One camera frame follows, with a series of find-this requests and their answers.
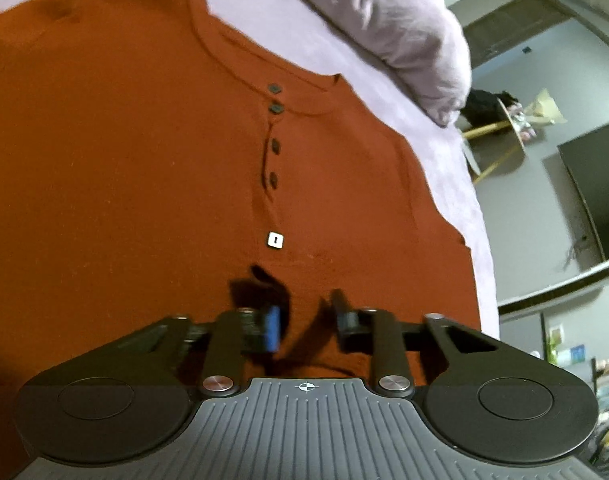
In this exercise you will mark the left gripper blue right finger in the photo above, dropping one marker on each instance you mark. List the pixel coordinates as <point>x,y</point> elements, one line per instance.
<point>347,321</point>

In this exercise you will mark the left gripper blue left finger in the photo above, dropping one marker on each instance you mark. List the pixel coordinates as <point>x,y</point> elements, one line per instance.
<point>272,330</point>

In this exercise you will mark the rust red knit cardigan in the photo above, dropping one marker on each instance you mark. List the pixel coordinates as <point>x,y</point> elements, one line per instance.
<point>154,161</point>

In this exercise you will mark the black clothing pile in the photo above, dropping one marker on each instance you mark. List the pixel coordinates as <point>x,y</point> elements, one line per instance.
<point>482,107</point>

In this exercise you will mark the yellow legged side table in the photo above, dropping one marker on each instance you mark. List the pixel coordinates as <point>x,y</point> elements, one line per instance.
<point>487,147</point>

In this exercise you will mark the wrapped flower bouquet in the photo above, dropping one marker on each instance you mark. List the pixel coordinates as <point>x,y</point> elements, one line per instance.
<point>540,113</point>

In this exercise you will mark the black television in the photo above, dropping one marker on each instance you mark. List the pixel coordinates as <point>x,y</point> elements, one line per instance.
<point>586,159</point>

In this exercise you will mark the purple crumpled duvet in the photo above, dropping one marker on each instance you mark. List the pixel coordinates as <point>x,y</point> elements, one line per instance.
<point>421,41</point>

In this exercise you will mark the purple bed sheet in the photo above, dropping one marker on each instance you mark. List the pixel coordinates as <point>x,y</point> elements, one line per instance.
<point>291,29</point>

